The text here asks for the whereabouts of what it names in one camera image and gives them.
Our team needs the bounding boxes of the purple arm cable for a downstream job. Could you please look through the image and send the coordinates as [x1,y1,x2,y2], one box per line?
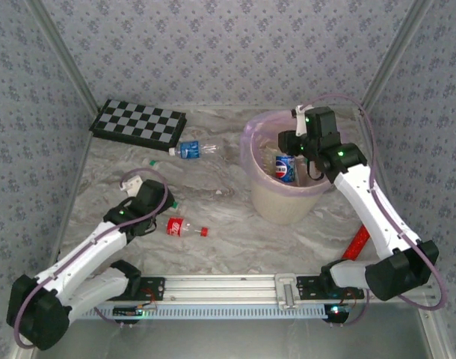
[14,168,169,349]
[302,93,446,328]

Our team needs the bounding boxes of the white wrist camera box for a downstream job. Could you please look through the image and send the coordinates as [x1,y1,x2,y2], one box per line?
[119,175,144,195]
[290,105,313,138]

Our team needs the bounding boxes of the clear Coca-Cola bottle red cap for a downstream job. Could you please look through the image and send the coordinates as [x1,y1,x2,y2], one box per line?
[152,215,210,239]

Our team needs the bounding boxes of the right circuit board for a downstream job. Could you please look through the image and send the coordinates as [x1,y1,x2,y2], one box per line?
[324,304,352,323]

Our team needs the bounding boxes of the aluminium frame post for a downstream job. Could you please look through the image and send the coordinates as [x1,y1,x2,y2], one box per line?
[358,0,437,113]
[25,0,102,110]

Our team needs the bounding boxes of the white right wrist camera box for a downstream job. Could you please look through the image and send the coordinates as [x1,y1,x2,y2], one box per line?
[290,105,313,138]

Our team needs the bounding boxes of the red glitter tube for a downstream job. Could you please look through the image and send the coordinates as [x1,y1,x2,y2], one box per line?
[342,226,371,262]

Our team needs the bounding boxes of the clear bottle blue label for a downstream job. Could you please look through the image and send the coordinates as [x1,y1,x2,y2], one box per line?
[167,140,220,161]

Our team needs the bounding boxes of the aluminium mounting rail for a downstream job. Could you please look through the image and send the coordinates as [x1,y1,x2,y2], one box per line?
[28,274,437,302]

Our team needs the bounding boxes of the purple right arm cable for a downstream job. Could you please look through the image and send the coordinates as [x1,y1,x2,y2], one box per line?
[302,93,446,328]

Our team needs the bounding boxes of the grey slotted cable tray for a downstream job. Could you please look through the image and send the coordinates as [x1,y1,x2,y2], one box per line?
[69,303,328,319]

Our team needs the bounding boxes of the blue Pepsi bottle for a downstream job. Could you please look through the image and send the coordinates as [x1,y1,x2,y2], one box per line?
[275,155,296,183]

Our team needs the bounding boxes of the black grey checkerboard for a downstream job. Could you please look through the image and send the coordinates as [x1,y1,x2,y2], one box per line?
[88,98,188,153]

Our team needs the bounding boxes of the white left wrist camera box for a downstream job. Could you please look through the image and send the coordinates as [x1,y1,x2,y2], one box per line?
[119,175,144,195]

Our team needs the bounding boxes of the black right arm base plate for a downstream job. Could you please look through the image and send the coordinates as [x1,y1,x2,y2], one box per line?
[297,275,365,300]

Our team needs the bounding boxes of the beige plastic waste bin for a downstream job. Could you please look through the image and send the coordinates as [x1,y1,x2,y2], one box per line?
[250,175,326,225]

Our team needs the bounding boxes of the pink plastic bin liner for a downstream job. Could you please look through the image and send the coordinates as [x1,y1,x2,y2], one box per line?
[239,110,336,197]

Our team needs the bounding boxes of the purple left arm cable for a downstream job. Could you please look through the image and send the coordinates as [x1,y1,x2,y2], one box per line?
[14,168,169,349]

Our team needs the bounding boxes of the aluminium rail bracket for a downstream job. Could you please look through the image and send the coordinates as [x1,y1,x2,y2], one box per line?
[274,273,302,310]

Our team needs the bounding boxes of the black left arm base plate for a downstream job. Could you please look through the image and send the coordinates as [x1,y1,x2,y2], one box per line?
[130,276,166,301]

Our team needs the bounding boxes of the circuit board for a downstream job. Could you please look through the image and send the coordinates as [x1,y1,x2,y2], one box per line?
[324,304,352,323]
[113,305,145,318]

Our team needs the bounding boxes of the left circuit board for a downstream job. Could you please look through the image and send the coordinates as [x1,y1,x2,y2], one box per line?
[113,305,145,318]

